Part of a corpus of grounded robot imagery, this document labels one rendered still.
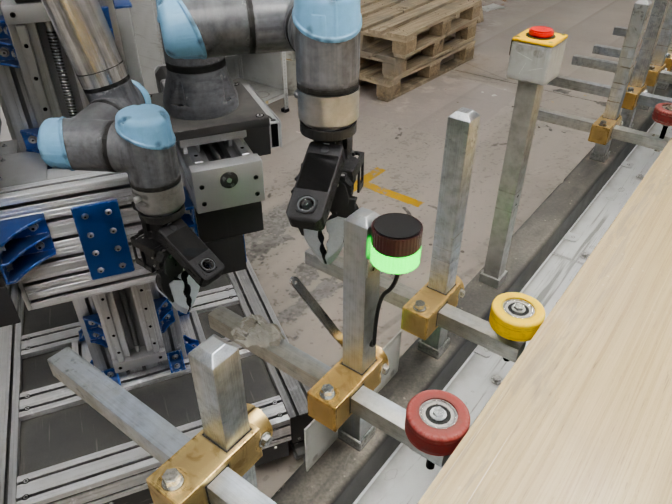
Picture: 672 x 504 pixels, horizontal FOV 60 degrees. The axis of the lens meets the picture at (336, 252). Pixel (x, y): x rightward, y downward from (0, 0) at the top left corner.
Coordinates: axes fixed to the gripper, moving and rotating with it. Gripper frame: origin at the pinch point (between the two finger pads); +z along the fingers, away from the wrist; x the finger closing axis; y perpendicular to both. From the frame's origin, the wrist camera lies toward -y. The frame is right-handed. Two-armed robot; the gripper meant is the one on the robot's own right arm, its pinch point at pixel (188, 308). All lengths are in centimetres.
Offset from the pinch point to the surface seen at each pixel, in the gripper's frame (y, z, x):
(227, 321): -10.8, -3.4, 0.7
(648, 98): -38, -1, -149
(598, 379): -62, -7, -19
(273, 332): -18.7, -3.9, -1.5
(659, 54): -33, -7, -177
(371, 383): -35.6, -1.8, -3.9
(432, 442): -49, -7, 4
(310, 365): -27.4, -3.5, 0.0
